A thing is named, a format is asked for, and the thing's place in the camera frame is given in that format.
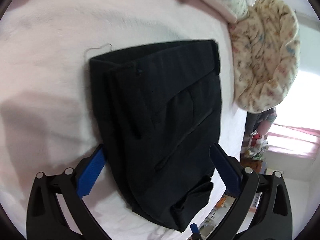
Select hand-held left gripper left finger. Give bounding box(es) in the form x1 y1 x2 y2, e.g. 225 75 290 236
26 143 110 240

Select pink bed sheet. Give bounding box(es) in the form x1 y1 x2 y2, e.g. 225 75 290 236
0 0 248 240

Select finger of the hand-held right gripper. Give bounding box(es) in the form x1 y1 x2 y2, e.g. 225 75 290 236
190 223 202 240

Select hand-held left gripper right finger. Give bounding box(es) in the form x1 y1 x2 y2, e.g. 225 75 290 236
208 143 293 240

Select pink curtain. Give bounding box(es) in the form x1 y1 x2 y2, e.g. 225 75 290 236
265 123 320 161

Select rolled bear print quilt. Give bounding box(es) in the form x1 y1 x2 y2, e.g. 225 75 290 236
229 0 301 113

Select thin loose thread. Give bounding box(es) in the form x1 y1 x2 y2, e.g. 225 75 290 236
84 44 112 58

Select black pants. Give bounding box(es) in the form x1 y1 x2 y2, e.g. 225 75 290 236
89 39 223 233

